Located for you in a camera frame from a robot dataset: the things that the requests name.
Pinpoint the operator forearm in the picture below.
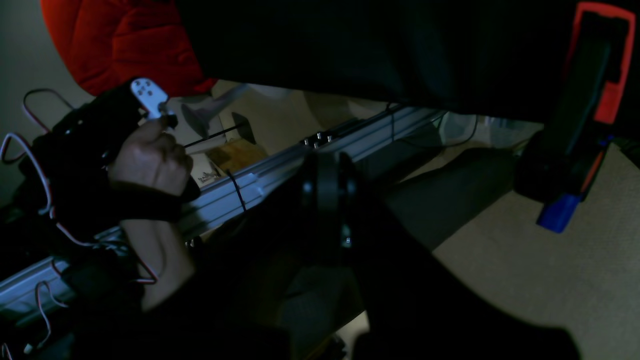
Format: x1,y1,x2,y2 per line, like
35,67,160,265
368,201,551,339
120,219,196,312

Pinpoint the red padded jacket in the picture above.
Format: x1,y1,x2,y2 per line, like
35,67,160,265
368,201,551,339
39,0,217,97

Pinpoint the black left gripper moving left finger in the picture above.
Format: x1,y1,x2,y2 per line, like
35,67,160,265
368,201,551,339
75,155,346,360

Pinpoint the black table cloth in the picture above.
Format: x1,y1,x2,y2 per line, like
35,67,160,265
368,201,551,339
174,0,578,122

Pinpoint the red and black clamp bottom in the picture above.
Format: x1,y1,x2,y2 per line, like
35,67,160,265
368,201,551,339
514,1,637,233

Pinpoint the aluminium frame rail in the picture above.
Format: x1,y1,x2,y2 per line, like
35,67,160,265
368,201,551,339
0,105,441,326

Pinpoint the white left gripper fixed right finger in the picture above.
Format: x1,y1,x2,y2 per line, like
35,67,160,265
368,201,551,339
349,152,581,360

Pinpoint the operator bare hand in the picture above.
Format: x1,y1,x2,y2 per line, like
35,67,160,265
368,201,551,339
107,117,194,204

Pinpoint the teleoperation leader handle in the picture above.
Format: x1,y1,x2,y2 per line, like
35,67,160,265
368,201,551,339
11,78,182,237

